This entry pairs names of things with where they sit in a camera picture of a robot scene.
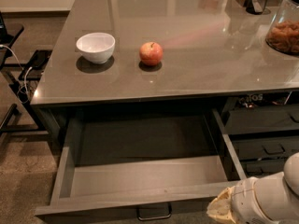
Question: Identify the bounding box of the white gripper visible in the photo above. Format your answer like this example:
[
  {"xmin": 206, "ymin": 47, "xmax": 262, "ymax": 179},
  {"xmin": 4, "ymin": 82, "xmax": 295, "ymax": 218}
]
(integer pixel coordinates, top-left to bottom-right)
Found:
[{"xmin": 206, "ymin": 177, "xmax": 264, "ymax": 224}]

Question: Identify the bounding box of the grey top drawer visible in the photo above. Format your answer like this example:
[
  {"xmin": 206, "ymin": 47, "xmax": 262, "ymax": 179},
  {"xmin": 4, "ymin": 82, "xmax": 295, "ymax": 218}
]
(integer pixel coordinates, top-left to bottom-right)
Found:
[{"xmin": 35, "ymin": 111, "xmax": 246, "ymax": 224}]

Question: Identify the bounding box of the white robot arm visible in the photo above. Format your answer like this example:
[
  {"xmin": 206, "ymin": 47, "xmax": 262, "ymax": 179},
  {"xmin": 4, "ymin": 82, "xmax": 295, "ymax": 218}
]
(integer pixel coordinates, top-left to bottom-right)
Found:
[{"xmin": 206, "ymin": 153, "xmax": 299, "ymax": 224}]

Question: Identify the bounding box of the dark right drawer unit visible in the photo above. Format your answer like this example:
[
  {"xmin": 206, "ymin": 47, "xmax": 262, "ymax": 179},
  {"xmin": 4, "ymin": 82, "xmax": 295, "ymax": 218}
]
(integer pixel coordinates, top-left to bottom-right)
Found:
[{"xmin": 221, "ymin": 91, "xmax": 299, "ymax": 176}]

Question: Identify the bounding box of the red apple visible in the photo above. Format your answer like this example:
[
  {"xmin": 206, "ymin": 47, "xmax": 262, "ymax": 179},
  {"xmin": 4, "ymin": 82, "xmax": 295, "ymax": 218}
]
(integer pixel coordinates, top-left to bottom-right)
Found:
[{"xmin": 139, "ymin": 42, "xmax": 163, "ymax": 66}]

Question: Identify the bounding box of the glass jar with snacks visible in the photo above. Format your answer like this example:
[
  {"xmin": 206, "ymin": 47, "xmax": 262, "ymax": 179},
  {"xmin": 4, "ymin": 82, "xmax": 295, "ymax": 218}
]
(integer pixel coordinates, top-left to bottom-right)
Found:
[{"xmin": 265, "ymin": 0, "xmax": 299, "ymax": 55}]

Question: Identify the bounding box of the white ceramic bowl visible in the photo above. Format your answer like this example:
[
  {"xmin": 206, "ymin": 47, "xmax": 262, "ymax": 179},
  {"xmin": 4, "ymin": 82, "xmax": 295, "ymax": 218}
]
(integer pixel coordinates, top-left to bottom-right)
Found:
[{"xmin": 76, "ymin": 33, "xmax": 115, "ymax": 64}]

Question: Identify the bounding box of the black phone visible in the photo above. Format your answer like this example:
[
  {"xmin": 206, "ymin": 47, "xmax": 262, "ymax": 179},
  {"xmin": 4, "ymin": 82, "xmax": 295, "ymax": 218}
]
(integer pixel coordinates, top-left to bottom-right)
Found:
[{"xmin": 29, "ymin": 50, "xmax": 48, "ymax": 69}]

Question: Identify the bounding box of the black side stand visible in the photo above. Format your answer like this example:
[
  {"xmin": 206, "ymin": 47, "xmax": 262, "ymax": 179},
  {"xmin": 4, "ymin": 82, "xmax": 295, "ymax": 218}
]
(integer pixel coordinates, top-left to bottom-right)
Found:
[{"xmin": 0, "ymin": 12, "xmax": 52, "ymax": 134}]

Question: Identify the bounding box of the metal drawer handle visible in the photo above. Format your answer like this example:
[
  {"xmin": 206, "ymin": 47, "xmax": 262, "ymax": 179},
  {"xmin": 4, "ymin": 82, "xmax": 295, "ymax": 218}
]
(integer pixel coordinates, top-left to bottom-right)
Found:
[{"xmin": 136, "ymin": 203, "xmax": 172, "ymax": 221}]

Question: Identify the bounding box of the white cable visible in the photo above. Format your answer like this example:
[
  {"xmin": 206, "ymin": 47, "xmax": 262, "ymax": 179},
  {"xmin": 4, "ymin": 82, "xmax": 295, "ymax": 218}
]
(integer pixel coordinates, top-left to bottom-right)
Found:
[{"xmin": 0, "ymin": 44, "xmax": 34, "ymax": 105}]

